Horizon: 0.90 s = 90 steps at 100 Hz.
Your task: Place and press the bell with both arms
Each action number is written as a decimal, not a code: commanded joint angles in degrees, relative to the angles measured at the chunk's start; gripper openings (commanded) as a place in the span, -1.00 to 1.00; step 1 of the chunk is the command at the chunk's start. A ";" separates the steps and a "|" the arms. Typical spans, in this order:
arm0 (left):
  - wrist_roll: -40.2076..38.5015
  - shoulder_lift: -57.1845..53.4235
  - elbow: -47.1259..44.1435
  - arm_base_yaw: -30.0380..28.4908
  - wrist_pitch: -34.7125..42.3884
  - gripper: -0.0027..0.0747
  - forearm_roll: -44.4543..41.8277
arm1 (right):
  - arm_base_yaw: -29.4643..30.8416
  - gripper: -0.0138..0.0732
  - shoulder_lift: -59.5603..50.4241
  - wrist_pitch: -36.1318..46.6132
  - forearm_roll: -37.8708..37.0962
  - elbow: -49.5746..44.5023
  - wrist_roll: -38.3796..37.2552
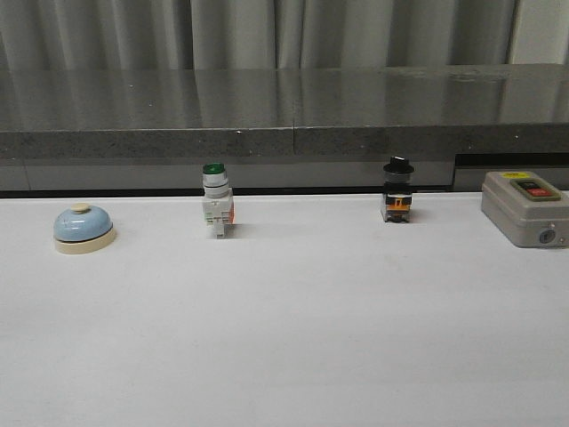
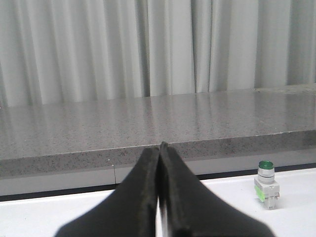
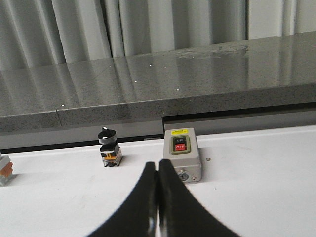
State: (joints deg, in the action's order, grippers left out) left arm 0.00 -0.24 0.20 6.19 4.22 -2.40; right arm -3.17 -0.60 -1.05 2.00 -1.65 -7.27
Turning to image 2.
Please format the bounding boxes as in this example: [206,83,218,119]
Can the green pushbutton switch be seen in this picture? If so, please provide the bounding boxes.
[254,160,280,210]

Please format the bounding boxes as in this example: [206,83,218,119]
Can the grey stone counter ledge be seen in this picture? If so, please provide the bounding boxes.
[0,84,316,196]

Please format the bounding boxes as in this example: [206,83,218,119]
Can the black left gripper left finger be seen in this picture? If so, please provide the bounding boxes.
[56,148,159,237]

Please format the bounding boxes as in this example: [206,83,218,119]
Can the white pleated curtain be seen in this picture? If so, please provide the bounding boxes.
[0,0,316,107]

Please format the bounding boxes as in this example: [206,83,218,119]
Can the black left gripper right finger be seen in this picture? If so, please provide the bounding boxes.
[158,142,274,237]

